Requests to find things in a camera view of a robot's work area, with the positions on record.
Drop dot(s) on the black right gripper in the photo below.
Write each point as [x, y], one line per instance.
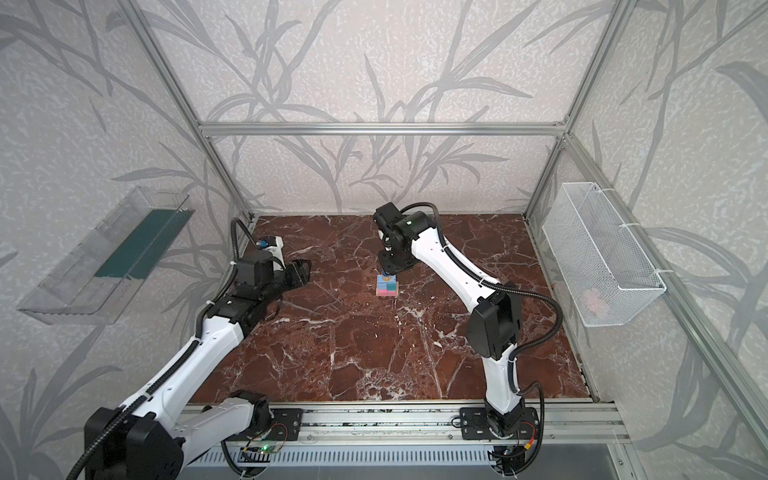
[392, 264]

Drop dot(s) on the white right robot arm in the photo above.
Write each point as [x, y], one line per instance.
[494, 325]

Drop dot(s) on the clear plastic wall tray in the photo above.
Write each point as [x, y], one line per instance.
[95, 282]

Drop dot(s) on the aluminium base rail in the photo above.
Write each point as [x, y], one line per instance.
[411, 423]

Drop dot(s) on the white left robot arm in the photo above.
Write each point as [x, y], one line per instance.
[144, 437]

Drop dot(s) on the white wire mesh basket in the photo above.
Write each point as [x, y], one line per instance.
[595, 248]

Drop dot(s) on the aluminium enclosure frame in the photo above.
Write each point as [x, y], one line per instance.
[743, 393]

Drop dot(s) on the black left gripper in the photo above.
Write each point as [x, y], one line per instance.
[294, 273]

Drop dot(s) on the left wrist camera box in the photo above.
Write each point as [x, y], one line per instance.
[271, 245]

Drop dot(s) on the pink object in basket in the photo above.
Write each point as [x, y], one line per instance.
[595, 302]

